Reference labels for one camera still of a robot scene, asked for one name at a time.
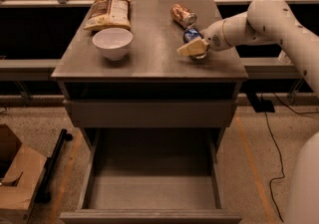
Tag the cardboard box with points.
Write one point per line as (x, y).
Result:
(21, 172)

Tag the closed grey top drawer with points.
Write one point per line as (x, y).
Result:
(94, 113)

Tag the open grey middle drawer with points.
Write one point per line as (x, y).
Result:
(151, 176)

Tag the blue pepsi can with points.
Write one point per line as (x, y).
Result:
(190, 34)

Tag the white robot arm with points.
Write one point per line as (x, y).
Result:
(272, 21)

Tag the black bar on floor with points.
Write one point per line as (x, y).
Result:
(43, 193)

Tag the brown chip bag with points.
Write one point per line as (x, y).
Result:
(109, 14)

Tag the brown soda can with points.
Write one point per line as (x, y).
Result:
(183, 16)

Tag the clear sanitizer bottle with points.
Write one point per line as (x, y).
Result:
(283, 58)

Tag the white ceramic bowl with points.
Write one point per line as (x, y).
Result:
(113, 43)

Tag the grey drawer cabinet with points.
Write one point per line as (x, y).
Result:
(152, 70)

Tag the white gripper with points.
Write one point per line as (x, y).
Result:
(215, 37)

